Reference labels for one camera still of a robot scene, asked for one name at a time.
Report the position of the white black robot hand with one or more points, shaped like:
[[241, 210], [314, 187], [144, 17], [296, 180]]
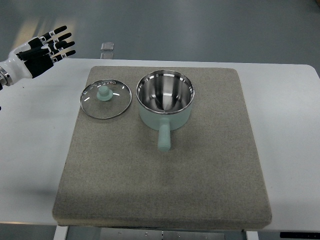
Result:
[[36, 56]]

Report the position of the glass lid with green knob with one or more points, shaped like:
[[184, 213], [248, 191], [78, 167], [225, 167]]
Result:
[[105, 99]]

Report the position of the mint green saucepan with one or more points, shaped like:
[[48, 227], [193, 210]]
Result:
[[165, 100]]

